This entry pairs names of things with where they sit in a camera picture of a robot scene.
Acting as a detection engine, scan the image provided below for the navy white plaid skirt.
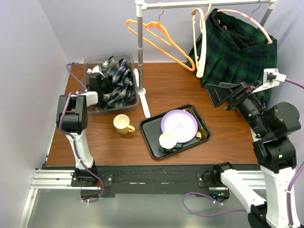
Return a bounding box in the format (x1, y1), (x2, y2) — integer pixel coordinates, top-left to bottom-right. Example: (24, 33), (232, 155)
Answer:
(98, 56), (135, 109)

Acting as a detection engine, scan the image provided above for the pink hanger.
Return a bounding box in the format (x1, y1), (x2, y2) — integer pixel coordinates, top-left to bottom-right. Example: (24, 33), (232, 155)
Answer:
(217, 9), (273, 44)

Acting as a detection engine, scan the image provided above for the purple plate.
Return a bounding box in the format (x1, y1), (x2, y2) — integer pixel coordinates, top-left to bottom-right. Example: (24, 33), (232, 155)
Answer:
(161, 109), (198, 143)

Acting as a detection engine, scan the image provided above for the cream paper cup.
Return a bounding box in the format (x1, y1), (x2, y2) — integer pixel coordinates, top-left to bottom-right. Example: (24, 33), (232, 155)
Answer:
(159, 133), (177, 153)

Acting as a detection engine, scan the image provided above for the gold spoon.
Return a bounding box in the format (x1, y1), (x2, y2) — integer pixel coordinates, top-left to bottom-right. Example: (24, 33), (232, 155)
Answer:
(183, 108), (209, 141)

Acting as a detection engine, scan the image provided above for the black tray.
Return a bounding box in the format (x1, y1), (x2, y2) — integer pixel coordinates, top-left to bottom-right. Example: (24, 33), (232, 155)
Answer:
(140, 104), (211, 160)

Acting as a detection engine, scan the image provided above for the dark green cup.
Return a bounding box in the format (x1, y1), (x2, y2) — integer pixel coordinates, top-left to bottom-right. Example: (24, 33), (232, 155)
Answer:
(161, 143), (183, 153)

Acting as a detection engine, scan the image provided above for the cream wooden hanger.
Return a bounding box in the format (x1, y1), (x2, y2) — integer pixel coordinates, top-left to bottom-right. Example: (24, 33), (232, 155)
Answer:
(191, 0), (212, 78)

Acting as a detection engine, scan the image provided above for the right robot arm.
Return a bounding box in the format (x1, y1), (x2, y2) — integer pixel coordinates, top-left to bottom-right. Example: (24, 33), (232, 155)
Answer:
(203, 81), (303, 228)

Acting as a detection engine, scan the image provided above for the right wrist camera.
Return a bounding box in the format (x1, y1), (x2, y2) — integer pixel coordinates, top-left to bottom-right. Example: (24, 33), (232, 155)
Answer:
(253, 68), (286, 93)

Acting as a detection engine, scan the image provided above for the black mounting base plate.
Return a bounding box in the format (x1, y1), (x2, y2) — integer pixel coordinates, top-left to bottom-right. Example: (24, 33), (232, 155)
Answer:
(41, 164), (265, 198)

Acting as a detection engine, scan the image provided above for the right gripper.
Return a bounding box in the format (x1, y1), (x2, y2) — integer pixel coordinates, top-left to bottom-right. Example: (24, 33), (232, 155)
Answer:
(204, 79), (270, 136)

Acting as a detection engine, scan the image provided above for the orange plastic hanger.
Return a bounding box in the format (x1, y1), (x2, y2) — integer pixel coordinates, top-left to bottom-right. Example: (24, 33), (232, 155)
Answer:
(125, 4), (196, 72)

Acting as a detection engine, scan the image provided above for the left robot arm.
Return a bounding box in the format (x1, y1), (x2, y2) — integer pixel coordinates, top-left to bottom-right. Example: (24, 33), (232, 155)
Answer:
(56, 80), (104, 188)

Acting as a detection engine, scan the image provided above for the clear plastic bin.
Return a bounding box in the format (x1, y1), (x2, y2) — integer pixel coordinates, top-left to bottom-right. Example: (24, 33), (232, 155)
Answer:
(82, 52), (139, 114)

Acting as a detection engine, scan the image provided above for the aluminium frame rail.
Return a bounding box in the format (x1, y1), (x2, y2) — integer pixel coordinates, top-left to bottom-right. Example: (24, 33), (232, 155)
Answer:
(18, 163), (101, 228)

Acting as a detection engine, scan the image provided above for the white metal clothes rack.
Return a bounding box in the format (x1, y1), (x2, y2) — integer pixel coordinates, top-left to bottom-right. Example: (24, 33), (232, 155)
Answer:
(135, 0), (276, 118)

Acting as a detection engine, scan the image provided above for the yellow mug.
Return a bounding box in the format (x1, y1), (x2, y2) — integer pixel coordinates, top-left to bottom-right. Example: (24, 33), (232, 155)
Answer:
(113, 114), (135, 134)

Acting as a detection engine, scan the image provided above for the green plaid skirt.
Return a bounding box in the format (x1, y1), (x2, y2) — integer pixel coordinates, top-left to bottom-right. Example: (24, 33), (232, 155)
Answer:
(186, 9), (278, 110)

